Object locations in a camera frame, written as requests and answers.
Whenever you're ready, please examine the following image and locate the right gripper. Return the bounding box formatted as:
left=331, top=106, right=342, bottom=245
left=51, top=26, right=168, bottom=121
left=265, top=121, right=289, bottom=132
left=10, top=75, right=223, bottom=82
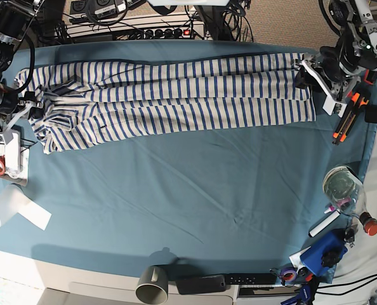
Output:
left=0, top=91, right=44, bottom=144

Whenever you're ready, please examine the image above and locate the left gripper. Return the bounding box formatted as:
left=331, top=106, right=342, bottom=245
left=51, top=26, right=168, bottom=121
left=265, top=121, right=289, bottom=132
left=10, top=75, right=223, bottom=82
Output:
left=291, top=53, right=359, bottom=116

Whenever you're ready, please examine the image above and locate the blue white striped T-shirt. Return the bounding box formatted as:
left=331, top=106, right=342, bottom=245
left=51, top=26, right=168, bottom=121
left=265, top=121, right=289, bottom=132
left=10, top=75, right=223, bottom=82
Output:
left=28, top=53, right=315, bottom=154

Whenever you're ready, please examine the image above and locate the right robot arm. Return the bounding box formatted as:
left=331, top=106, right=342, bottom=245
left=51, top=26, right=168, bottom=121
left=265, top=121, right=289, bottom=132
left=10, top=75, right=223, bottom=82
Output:
left=0, top=1, right=44, bottom=145

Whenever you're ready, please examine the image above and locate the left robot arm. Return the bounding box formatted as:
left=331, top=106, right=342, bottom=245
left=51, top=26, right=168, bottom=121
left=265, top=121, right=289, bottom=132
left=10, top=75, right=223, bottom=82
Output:
left=292, top=0, right=377, bottom=117

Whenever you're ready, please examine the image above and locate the white blister pack box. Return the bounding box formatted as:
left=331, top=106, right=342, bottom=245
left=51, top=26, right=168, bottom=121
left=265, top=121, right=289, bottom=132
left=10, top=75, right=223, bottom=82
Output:
left=4, top=130, right=21, bottom=176

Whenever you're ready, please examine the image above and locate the orange black clamp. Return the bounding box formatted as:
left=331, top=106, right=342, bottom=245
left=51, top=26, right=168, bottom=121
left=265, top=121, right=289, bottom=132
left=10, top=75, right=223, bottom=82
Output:
left=364, top=69, right=377, bottom=85

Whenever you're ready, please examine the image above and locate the orange black utility knife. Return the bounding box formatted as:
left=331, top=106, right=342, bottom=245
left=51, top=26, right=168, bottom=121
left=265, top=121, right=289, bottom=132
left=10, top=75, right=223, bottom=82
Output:
left=333, top=88, right=371, bottom=146

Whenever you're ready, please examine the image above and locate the black square block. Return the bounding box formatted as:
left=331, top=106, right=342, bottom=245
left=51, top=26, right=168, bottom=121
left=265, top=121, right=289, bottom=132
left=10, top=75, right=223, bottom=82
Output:
left=364, top=105, right=377, bottom=124

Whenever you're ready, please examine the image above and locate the white paper roll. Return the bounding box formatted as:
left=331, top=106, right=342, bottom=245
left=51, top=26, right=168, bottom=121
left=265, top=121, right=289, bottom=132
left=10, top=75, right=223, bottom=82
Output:
left=0, top=184, right=51, bottom=231

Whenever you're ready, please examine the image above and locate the clear bottle red cap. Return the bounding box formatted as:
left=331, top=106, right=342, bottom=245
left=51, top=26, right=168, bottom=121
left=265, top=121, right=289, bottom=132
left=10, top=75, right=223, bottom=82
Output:
left=322, top=165, right=377, bottom=236

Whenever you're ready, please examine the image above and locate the black power strip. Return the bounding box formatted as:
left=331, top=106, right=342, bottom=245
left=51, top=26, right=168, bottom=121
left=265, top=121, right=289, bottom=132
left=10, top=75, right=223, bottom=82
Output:
left=112, top=28, right=204, bottom=41

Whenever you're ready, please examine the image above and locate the teal table cloth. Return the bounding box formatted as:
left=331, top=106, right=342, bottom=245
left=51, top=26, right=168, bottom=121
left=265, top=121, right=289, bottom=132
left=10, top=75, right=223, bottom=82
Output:
left=0, top=39, right=377, bottom=283

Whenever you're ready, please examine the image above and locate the white marker pen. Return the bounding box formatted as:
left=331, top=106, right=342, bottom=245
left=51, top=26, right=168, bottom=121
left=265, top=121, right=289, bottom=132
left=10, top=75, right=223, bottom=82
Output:
left=308, top=206, right=340, bottom=238

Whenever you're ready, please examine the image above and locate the blue box with knob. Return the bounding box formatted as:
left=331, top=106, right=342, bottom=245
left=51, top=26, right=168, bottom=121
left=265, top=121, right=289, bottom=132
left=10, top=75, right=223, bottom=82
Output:
left=300, top=229, right=348, bottom=277

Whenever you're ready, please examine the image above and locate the purple tape roll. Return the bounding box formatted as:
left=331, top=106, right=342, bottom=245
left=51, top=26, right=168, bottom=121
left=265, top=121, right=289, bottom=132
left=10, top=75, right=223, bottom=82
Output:
left=279, top=267, right=298, bottom=285

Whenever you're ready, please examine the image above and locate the blue clamp bottom edge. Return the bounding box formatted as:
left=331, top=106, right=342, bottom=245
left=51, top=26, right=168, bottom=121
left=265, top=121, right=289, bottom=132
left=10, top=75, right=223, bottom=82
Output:
left=281, top=284, right=318, bottom=305

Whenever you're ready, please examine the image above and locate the grey ceramic mug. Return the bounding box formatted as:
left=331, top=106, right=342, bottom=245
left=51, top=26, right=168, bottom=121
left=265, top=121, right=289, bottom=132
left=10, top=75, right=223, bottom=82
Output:
left=135, top=266, right=169, bottom=304

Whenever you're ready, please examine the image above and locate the black smartphone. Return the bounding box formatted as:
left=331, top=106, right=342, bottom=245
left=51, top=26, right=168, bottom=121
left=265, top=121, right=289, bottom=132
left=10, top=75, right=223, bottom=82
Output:
left=175, top=274, right=227, bottom=295

